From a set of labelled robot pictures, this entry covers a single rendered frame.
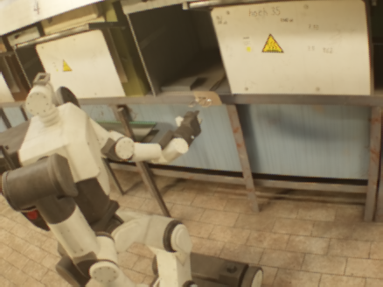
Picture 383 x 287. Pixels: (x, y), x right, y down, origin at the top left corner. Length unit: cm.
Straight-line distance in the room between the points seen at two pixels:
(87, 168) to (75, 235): 18
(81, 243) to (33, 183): 20
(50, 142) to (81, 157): 9
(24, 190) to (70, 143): 18
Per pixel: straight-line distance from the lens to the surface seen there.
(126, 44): 188
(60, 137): 85
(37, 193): 76
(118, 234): 110
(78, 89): 211
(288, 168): 198
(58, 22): 210
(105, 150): 122
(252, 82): 149
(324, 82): 141
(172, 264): 151
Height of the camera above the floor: 164
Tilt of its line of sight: 31 degrees down
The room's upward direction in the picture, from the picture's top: 17 degrees counter-clockwise
